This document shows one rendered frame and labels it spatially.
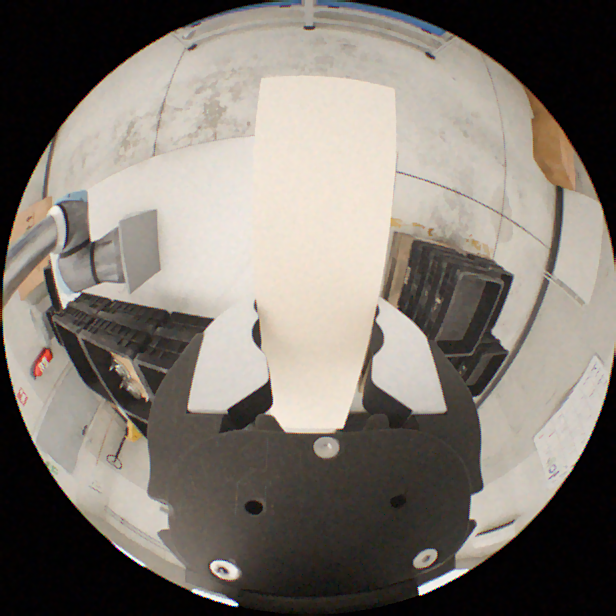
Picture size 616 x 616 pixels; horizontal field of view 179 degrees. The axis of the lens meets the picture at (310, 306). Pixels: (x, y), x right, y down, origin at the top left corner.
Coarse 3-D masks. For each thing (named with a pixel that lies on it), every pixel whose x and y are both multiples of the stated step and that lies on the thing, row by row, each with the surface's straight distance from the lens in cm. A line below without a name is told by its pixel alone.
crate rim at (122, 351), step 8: (80, 336) 79; (88, 336) 74; (96, 336) 72; (96, 344) 70; (104, 344) 66; (112, 344) 65; (88, 352) 83; (112, 352) 64; (120, 352) 61; (128, 352) 59; (96, 368) 87; (136, 368) 60; (104, 384) 93; (144, 384) 64; (152, 400) 70; (136, 416) 97
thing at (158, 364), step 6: (138, 354) 58; (144, 354) 57; (138, 360) 56; (144, 360) 55; (150, 360) 54; (156, 360) 54; (162, 360) 53; (138, 366) 58; (150, 366) 55; (156, 366) 53; (162, 366) 52; (168, 366) 51; (144, 378) 61; (150, 390) 65; (252, 426) 63
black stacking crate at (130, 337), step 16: (96, 320) 82; (112, 336) 70; (128, 336) 67; (144, 336) 64; (96, 352) 86; (144, 352) 63; (112, 368) 93; (112, 384) 95; (128, 400) 103; (144, 400) 99; (144, 416) 95
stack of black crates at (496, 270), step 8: (472, 256) 138; (480, 264) 132; (488, 264) 134; (496, 264) 149; (496, 272) 149; (504, 272) 139; (504, 280) 153; (512, 280) 149; (504, 288) 152; (504, 296) 152; (496, 304) 156; (504, 304) 153; (496, 312) 156; (496, 320) 155; (488, 328) 153
